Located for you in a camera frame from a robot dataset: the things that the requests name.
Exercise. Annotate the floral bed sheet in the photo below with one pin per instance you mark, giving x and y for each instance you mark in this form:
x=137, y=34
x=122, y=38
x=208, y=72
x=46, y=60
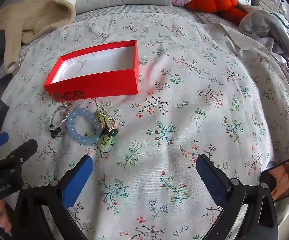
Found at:
x=184, y=105

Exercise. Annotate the person's left hand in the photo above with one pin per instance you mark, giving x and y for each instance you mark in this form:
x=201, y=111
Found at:
x=4, y=220

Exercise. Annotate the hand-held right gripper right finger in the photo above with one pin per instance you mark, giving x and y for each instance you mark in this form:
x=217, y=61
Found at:
x=210, y=180

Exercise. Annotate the red cardboard box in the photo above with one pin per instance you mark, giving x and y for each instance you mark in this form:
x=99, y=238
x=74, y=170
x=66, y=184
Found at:
x=97, y=85

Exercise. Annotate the orange plush pumpkin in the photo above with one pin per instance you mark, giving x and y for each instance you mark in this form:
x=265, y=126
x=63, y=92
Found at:
x=209, y=3

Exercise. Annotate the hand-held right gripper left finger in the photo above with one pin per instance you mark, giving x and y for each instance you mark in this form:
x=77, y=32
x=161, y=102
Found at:
x=75, y=182

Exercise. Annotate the black smartphone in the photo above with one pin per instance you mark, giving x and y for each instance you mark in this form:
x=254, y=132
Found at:
x=284, y=175

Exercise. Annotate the cream fabric sheet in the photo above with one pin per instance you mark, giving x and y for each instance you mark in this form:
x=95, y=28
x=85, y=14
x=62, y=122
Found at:
x=242, y=40

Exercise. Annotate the beige quilted jacket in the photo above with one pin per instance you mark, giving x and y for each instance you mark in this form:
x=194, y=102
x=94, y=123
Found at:
x=34, y=17

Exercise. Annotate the grey crumpled garment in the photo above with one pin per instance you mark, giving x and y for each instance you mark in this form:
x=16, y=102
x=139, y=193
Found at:
x=262, y=22

